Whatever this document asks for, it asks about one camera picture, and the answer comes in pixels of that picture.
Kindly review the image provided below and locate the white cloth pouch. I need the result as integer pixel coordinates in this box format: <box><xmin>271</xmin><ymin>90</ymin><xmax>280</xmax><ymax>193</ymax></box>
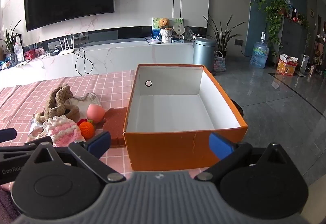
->
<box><xmin>65</xmin><ymin>93</ymin><xmax>102</xmax><ymax>113</ymax></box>

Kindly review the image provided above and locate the white marble media console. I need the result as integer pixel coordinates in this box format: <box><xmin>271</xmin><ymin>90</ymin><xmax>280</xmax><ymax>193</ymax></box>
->
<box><xmin>0</xmin><ymin>41</ymin><xmax>194</xmax><ymax>87</ymax></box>

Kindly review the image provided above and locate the red gift bag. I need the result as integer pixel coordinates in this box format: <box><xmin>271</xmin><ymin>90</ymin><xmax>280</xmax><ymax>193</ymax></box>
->
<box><xmin>277</xmin><ymin>54</ymin><xmax>299</xmax><ymax>76</ymax></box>

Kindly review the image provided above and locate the blue and green painting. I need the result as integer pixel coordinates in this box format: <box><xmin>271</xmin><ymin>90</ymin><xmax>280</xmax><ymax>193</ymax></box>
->
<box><xmin>151</xmin><ymin>17</ymin><xmax>184</xmax><ymax>43</ymax></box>

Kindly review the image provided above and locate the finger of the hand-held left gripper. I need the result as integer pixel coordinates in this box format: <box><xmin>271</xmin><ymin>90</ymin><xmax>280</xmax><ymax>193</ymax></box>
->
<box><xmin>0</xmin><ymin>128</ymin><xmax>17</xmax><ymax>142</ymax></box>
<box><xmin>0</xmin><ymin>143</ymin><xmax>40</xmax><ymax>161</ymax></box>

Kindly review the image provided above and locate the white router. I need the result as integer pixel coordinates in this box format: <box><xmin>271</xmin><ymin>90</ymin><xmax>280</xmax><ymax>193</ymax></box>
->
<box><xmin>58</xmin><ymin>38</ymin><xmax>75</xmax><ymax>55</ymax></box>

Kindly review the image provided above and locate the pink and white crochet piece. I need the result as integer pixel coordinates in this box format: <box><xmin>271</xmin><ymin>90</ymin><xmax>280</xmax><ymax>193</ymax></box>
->
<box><xmin>43</xmin><ymin>115</ymin><xmax>86</xmax><ymax>148</ymax></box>

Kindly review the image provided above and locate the brown twisted plush rope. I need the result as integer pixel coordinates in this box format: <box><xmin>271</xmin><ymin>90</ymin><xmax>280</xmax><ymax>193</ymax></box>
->
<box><xmin>36</xmin><ymin>84</ymin><xmax>80</xmax><ymax>123</ymax></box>

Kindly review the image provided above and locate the purple fuzzy clothing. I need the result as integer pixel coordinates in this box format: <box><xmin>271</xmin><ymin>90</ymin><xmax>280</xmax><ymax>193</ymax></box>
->
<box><xmin>0</xmin><ymin>183</ymin><xmax>18</xmax><ymax>219</ymax></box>

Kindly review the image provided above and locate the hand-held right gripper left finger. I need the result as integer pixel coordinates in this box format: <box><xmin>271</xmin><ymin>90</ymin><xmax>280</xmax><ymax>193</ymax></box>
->
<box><xmin>31</xmin><ymin>131</ymin><xmax>126</xmax><ymax>184</ymax></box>

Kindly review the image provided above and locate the round white fan ornament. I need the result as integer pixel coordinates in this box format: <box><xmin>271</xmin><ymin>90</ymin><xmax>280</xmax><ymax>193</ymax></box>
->
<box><xmin>173</xmin><ymin>23</ymin><xmax>186</xmax><ymax>36</ymax></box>

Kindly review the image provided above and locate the grey round trash can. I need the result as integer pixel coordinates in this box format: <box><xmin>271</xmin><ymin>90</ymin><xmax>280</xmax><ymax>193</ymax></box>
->
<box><xmin>192</xmin><ymin>37</ymin><xmax>217</xmax><ymax>73</ymax></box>

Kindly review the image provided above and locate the ivy plant on cabinet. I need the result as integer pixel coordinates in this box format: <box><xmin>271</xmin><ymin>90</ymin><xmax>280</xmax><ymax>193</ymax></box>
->
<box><xmin>251</xmin><ymin>0</ymin><xmax>289</xmax><ymax>57</ymax></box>

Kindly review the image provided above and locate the pink sponge block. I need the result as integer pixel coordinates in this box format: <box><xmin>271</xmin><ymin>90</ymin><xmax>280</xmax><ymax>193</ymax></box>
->
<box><xmin>103</xmin><ymin>106</ymin><xmax>128</xmax><ymax>148</ymax></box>

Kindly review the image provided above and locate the blue water jug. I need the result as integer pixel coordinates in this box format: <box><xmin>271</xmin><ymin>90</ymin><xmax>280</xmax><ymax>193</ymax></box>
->
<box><xmin>250</xmin><ymin>32</ymin><xmax>270</xmax><ymax>69</ymax></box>

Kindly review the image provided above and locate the orange crochet fruit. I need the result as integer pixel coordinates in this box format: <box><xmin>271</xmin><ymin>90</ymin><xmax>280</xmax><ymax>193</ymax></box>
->
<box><xmin>79</xmin><ymin>120</ymin><xmax>96</xmax><ymax>138</ymax></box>

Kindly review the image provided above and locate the black picture frame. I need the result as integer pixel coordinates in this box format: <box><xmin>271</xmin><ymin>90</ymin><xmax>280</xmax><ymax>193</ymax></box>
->
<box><xmin>14</xmin><ymin>33</ymin><xmax>24</xmax><ymax>62</ymax></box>

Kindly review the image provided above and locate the pink checkered tablecloth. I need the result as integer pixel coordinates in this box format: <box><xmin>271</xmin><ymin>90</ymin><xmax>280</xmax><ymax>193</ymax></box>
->
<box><xmin>0</xmin><ymin>69</ymin><xmax>212</xmax><ymax>214</ymax></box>

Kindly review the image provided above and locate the orange cardboard box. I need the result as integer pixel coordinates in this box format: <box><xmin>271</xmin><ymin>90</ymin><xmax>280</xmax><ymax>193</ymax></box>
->
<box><xmin>123</xmin><ymin>63</ymin><xmax>248</xmax><ymax>172</ymax></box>

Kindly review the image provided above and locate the plant in glass vase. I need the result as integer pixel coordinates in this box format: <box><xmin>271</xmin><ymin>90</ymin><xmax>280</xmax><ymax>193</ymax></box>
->
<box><xmin>0</xmin><ymin>19</ymin><xmax>22</xmax><ymax>67</ymax></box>

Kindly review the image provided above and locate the woven basket bag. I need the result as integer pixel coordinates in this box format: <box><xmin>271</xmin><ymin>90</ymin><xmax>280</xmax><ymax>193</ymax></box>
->
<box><xmin>213</xmin><ymin>51</ymin><xmax>227</xmax><ymax>72</ymax></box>

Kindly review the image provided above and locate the black cable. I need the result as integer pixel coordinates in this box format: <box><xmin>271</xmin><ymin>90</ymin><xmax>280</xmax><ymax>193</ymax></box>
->
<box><xmin>74</xmin><ymin>38</ymin><xmax>93</xmax><ymax>75</ymax></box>

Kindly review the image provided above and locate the long-leaf potted plant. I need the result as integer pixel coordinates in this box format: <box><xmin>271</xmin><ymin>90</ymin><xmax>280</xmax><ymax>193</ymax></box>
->
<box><xmin>203</xmin><ymin>14</ymin><xmax>242</xmax><ymax>62</ymax></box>

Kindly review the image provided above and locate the pink egg-shaped makeup sponge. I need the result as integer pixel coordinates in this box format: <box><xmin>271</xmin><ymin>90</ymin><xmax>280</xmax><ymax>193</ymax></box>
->
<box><xmin>87</xmin><ymin>104</ymin><xmax>106</xmax><ymax>123</ymax></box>

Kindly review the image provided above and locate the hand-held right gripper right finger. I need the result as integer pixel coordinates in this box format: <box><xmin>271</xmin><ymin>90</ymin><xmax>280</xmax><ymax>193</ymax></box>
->
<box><xmin>194</xmin><ymin>132</ymin><xmax>293</xmax><ymax>182</ymax></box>

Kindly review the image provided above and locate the dark tall cabinet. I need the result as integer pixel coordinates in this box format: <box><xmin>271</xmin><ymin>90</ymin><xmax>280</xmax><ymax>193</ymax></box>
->
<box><xmin>278</xmin><ymin>14</ymin><xmax>310</xmax><ymax>67</ymax></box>

